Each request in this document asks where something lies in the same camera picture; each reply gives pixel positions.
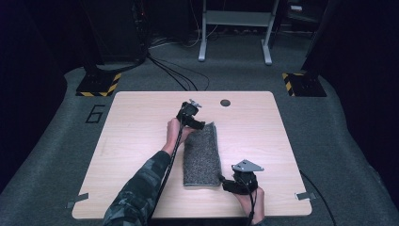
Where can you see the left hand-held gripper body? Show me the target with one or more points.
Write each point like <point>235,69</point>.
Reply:
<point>188,111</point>

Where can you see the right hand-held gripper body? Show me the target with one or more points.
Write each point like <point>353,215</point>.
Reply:
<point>246,177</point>

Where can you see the grey towel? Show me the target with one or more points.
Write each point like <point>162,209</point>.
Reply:
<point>202,157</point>

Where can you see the person's left hand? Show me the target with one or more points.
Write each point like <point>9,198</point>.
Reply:
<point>174,133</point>

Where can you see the person's right hand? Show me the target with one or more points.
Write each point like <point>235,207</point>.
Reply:
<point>255,204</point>

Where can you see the dark round table grommet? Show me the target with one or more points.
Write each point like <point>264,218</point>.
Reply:
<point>225,103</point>

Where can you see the grey tape strip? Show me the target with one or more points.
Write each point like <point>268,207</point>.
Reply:
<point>305,196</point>
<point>78,199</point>

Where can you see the black yellow striped stand base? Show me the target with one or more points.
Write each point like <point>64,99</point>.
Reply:
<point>306,85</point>
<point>97,84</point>

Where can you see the black equipment cabinet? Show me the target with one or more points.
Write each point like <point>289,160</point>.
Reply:
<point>116,28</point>

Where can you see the white metal stand frame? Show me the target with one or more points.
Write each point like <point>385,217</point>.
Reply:
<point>238,18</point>

